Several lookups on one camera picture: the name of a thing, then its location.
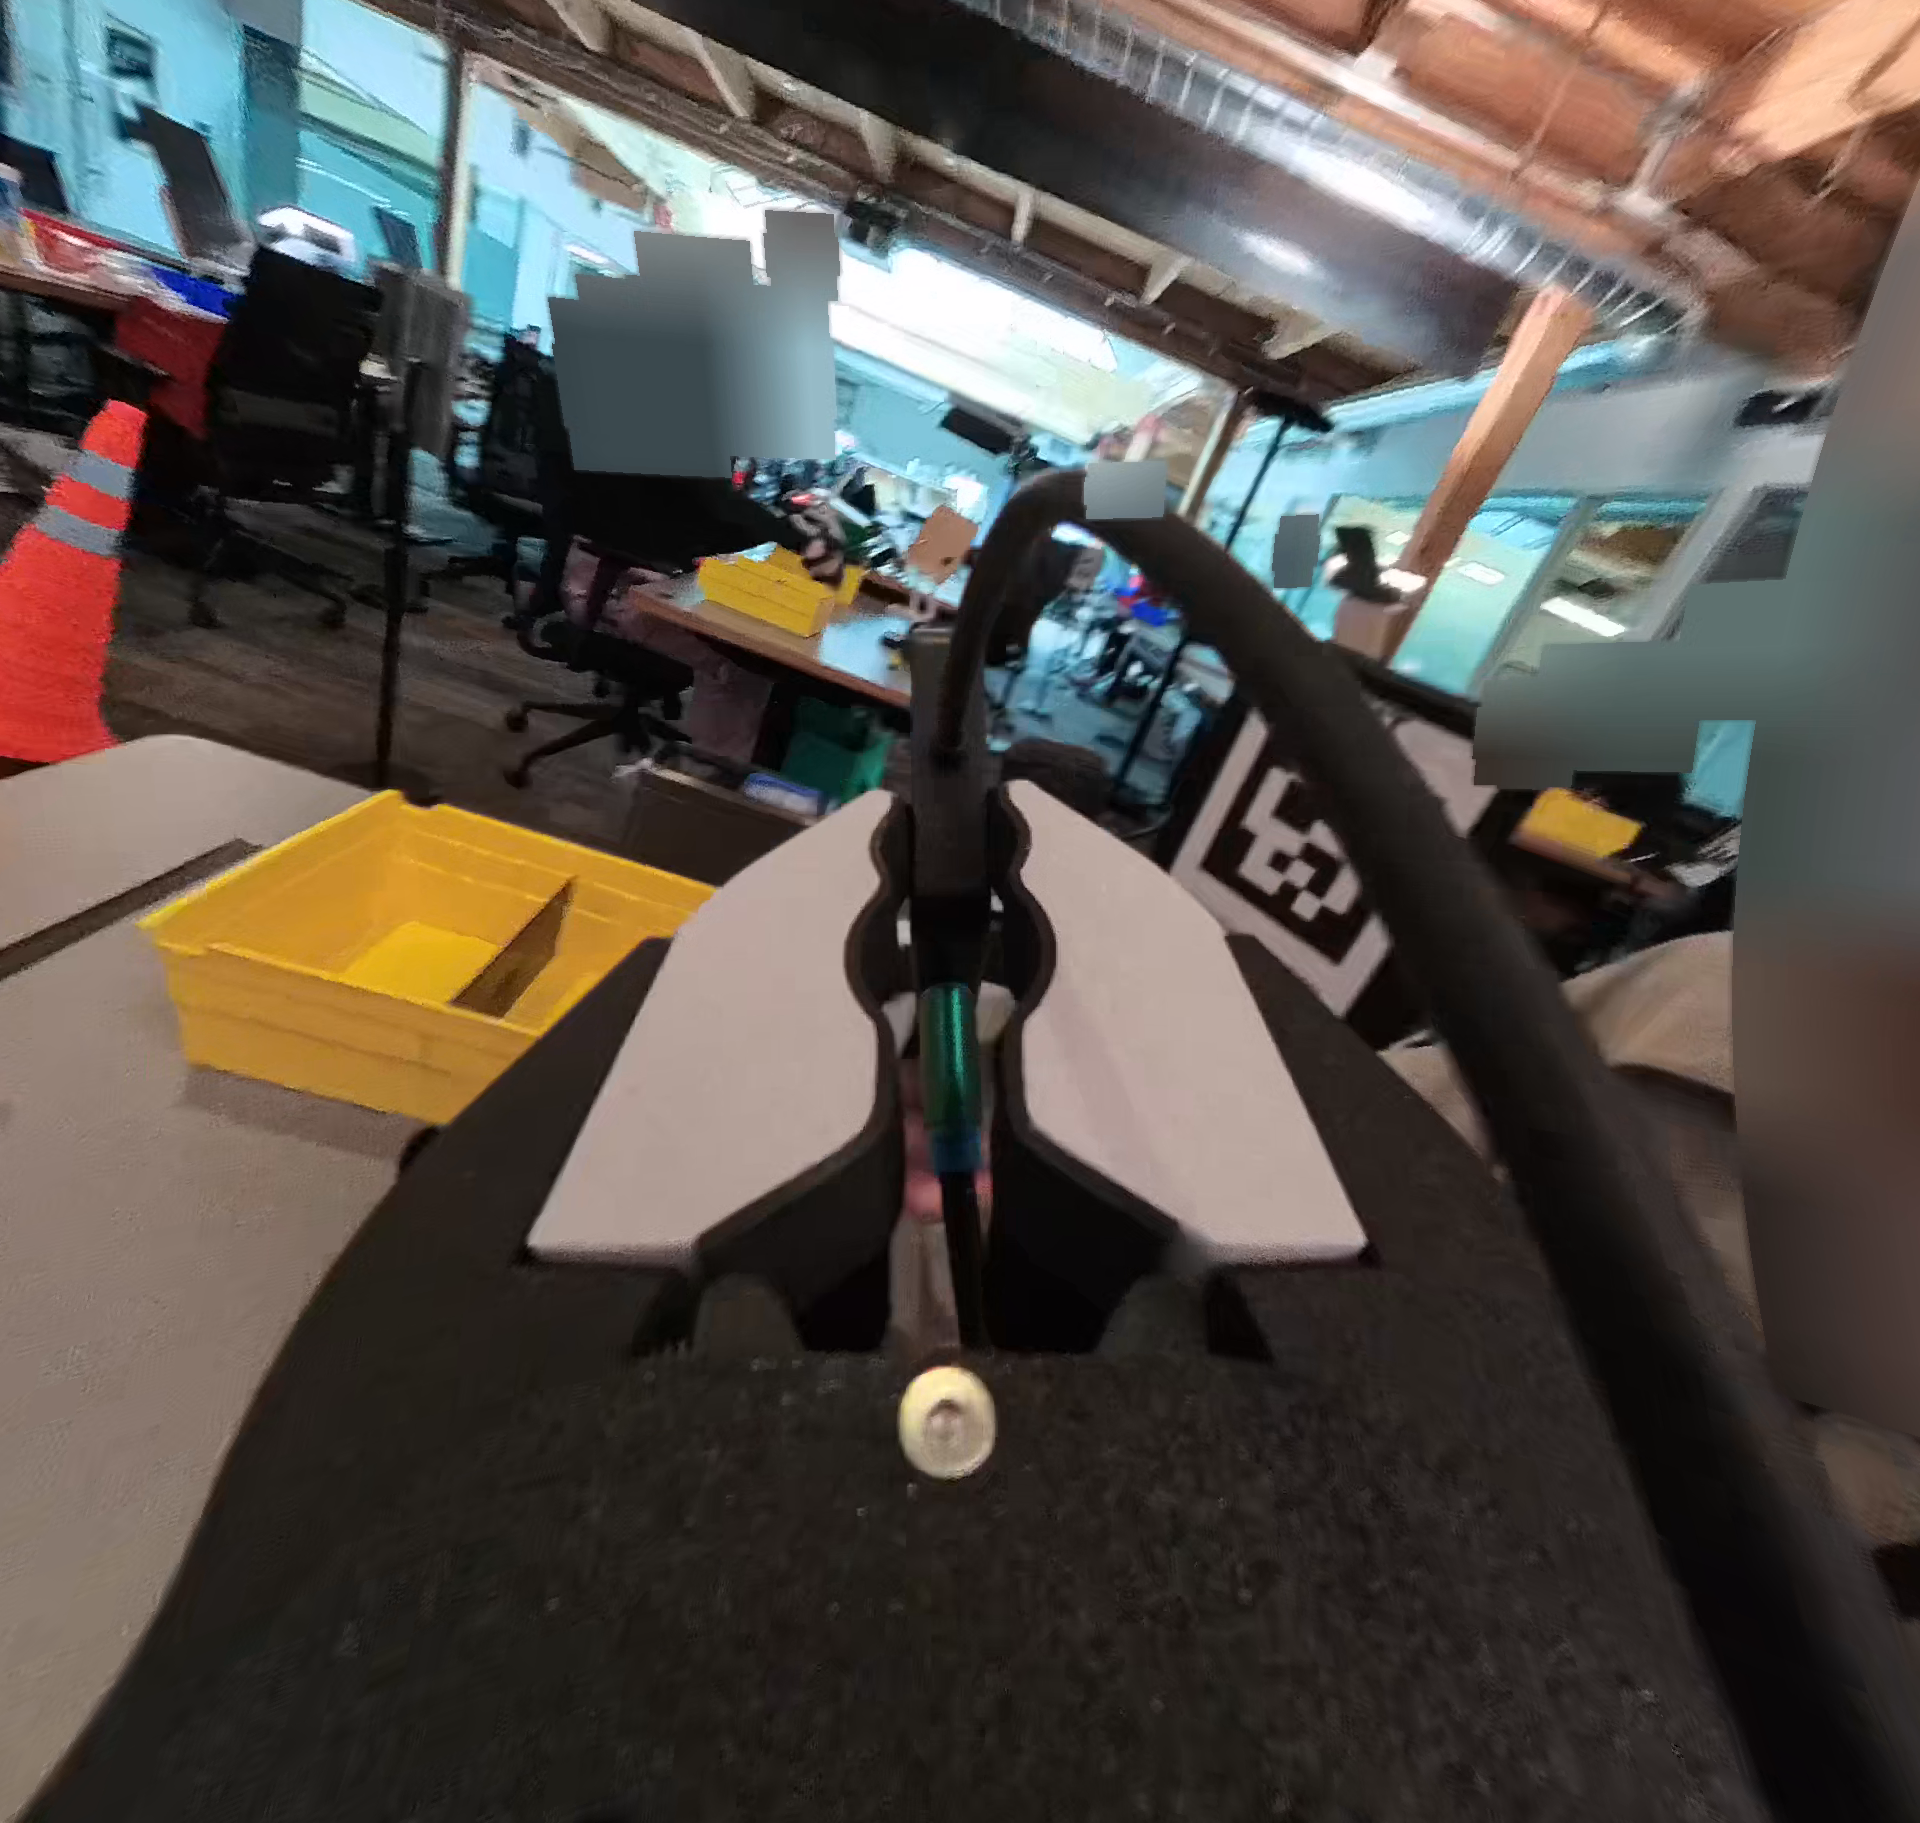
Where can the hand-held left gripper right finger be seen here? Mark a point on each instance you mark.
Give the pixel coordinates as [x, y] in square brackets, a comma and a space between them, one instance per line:
[1170, 1074]

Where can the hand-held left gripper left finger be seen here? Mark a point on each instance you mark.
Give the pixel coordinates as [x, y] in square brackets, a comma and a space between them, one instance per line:
[721, 1074]

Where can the black HDMI switch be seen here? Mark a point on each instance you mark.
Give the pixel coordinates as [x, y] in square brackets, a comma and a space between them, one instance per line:
[960, 862]

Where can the yellow plastic bin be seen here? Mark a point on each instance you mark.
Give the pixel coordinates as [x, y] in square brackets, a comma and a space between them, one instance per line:
[239, 983]
[765, 595]

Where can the black bin divider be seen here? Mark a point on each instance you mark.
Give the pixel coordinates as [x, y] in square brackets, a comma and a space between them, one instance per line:
[517, 960]

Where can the framed tag poster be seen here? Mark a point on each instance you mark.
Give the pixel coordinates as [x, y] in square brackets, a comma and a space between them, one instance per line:
[1292, 862]

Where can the green storage box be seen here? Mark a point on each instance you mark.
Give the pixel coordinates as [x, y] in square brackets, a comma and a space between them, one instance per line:
[838, 758]

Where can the long wooden table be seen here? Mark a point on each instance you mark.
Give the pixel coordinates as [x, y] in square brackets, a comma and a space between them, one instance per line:
[795, 655]

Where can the black office chair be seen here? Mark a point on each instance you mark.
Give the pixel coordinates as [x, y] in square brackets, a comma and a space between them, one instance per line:
[577, 647]
[285, 353]

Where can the orange traffic cone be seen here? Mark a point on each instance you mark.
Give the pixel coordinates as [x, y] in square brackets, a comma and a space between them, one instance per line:
[61, 624]

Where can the silver ventilation duct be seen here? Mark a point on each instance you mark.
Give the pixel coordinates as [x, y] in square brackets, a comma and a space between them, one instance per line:
[1351, 189]

